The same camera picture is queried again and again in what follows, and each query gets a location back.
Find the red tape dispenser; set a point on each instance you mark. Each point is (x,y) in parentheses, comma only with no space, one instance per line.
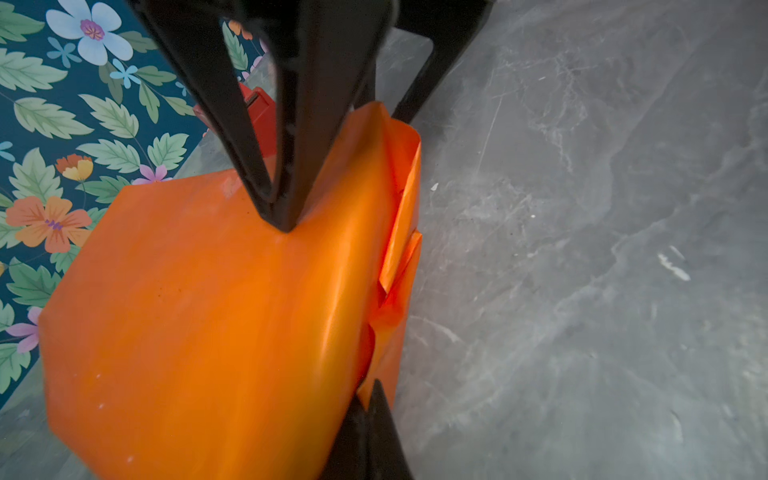
(261,109)

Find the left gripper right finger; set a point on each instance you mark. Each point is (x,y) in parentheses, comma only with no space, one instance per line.
(386,459)

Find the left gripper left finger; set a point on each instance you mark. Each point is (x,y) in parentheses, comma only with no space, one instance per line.
(348,459)

